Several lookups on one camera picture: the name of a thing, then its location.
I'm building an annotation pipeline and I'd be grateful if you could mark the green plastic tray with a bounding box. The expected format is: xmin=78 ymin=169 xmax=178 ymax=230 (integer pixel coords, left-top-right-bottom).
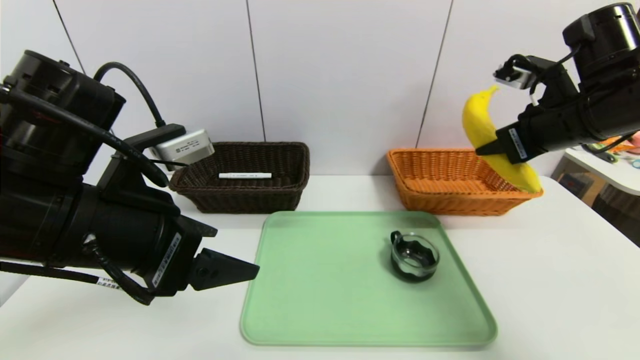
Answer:
xmin=240 ymin=210 xmax=499 ymax=348

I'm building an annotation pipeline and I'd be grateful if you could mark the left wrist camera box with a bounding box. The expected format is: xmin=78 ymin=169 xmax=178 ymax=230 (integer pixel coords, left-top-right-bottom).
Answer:
xmin=150 ymin=129 xmax=216 ymax=172

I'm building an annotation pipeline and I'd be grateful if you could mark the dark brown wicker basket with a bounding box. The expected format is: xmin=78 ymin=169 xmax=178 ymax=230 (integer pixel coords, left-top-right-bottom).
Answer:
xmin=169 ymin=141 xmax=311 ymax=215

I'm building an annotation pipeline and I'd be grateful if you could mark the yellow banana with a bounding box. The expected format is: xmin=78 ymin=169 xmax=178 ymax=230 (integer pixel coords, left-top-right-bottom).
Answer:
xmin=461 ymin=85 xmax=543 ymax=194

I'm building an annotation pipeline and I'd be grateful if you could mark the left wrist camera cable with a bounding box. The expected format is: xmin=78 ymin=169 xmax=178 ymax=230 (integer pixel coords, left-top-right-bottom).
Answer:
xmin=94 ymin=61 xmax=167 ymax=128

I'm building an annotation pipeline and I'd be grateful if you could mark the white side table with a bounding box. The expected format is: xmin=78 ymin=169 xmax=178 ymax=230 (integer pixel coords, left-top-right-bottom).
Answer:
xmin=562 ymin=135 xmax=640 ymax=197

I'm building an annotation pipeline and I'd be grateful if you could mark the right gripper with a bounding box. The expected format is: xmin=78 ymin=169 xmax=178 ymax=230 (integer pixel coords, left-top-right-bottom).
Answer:
xmin=475 ymin=96 xmax=592 ymax=165

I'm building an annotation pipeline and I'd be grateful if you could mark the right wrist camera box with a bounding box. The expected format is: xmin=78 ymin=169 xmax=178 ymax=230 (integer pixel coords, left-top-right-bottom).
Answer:
xmin=493 ymin=54 xmax=538 ymax=91

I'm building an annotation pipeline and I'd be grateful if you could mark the orange wicker basket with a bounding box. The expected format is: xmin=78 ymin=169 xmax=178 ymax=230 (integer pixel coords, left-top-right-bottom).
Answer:
xmin=386 ymin=148 xmax=545 ymax=217

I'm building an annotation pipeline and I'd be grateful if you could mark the glass cup with black holder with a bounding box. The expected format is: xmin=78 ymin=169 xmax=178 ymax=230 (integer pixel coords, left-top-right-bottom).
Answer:
xmin=389 ymin=231 xmax=440 ymax=283

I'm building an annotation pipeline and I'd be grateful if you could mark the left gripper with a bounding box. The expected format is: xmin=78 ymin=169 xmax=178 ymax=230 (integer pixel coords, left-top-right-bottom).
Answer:
xmin=76 ymin=183 xmax=260 ymax=298

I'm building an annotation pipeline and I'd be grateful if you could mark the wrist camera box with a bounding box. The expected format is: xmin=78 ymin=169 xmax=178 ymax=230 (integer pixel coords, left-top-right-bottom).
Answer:
xmin=150 ymin=129 xmax=216 ymax=172
xmin=493 ymin=54 xmax=538 ymax=91

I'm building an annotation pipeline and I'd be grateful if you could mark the green handled tool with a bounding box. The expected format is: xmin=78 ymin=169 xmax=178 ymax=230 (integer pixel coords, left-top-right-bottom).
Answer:
xmin=582 ymin=142 xmax=617 ymax=164

